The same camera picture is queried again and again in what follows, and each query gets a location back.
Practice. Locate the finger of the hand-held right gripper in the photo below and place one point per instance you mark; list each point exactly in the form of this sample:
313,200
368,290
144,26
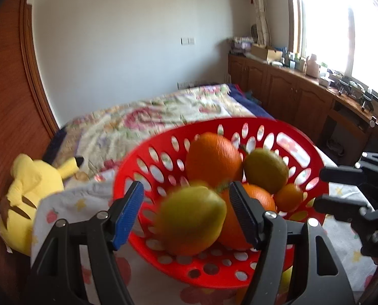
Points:
338,206
341,175

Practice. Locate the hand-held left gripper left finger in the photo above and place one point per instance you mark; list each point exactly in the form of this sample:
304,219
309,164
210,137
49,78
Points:
128,216

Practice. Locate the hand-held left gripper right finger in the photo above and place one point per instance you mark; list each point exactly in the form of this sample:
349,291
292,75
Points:
244,213

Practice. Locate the large orange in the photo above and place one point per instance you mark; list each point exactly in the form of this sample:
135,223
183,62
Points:
212,162
262,197

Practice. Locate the red perforated plastic basket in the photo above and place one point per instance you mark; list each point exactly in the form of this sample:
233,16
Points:
125,178

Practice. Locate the yellow-green lemon with stem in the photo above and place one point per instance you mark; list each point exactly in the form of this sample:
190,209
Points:
265,171

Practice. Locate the tangerine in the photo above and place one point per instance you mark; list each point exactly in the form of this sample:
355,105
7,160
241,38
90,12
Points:
289,197

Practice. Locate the white strawberry print cloth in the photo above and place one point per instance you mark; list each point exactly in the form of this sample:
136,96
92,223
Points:
58,203

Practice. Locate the small green fruit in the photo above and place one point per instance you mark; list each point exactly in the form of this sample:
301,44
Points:
286,279

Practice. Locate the black tripod device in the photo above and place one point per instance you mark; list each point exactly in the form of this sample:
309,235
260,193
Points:
344,85

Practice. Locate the small white box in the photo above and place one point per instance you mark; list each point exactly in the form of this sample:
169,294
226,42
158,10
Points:
324,81

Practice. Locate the floral bed blanket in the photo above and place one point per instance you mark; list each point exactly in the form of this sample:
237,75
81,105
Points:
128,117

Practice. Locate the yellow plush toy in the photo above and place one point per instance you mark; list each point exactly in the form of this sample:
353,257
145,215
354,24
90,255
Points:
27,178

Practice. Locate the pink bottle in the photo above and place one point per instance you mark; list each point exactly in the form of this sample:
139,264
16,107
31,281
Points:
312,66

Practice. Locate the long wooden cabinet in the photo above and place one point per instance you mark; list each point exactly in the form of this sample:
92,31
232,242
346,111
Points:
271,79

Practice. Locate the open cardboard box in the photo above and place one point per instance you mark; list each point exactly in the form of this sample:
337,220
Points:
265,53

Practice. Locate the window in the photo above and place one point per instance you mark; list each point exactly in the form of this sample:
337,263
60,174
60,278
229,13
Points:
322,22

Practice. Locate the pile of packets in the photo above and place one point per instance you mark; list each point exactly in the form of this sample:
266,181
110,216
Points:
239,43

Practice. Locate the brown wooden wardrobe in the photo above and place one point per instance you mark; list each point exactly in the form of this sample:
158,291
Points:
4,101

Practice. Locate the patterned curtain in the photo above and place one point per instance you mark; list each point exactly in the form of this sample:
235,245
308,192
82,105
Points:
260,6

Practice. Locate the white wall socket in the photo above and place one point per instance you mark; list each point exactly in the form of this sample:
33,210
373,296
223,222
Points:
185,84

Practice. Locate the white wall switch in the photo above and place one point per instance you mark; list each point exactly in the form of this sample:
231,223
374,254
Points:
187,41

